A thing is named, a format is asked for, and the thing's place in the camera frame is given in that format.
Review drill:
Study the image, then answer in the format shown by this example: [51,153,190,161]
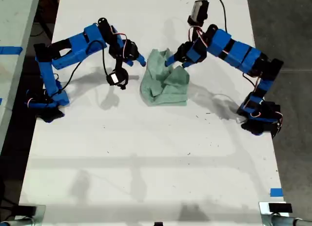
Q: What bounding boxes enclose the clear clamp plate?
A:
[14,204,47,226]

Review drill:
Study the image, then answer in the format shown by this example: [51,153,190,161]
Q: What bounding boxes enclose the black camera box grey face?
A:
[187,0,210,26]

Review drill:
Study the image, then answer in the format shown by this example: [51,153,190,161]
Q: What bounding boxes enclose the grey metal pole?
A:
[0,217,34,226]
[261,213,312,226]

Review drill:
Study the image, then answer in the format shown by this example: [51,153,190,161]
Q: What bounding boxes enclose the pale grey side table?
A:
[0,0,42,152]

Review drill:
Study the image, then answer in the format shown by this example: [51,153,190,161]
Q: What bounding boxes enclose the black camera box white label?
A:
[105,68,129,91]

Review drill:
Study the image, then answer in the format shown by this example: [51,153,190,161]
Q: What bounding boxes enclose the small black box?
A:
[16,205,38,216]
[268,203,293,213]

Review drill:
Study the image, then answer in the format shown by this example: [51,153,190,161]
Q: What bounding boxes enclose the long blue tape strip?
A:
[0,46,23,56]

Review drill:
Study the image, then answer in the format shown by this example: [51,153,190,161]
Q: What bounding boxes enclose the thin black camera cable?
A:
[59,39,109,93]
[203,0,228,33]

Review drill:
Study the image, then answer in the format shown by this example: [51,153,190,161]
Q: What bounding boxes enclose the silver metal clamp plate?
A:
[258,201,294,216]

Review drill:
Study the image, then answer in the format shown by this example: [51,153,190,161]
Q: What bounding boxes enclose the pale green T-shirt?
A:
[139,48,191,107]

